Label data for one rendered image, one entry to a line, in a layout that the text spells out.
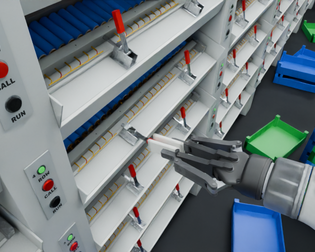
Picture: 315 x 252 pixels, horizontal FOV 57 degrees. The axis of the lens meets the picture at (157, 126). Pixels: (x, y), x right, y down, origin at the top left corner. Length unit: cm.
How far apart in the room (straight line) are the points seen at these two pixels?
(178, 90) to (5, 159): 51
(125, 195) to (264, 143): 114
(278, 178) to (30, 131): 36
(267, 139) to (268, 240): 63
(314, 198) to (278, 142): 132
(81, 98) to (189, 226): 101
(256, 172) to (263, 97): 164
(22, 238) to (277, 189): 41
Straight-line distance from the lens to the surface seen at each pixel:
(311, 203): 49
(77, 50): 49
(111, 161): 60
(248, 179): 50
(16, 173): 40
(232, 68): 125
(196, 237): 134
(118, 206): 76
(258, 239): 139
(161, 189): 101
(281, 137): 184
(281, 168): 50
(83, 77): 48
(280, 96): 217
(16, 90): 35
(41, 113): 39
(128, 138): 63
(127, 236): 93
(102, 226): 74
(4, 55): 33
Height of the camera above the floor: 119
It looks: 42 degrees down
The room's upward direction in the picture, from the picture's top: straight up
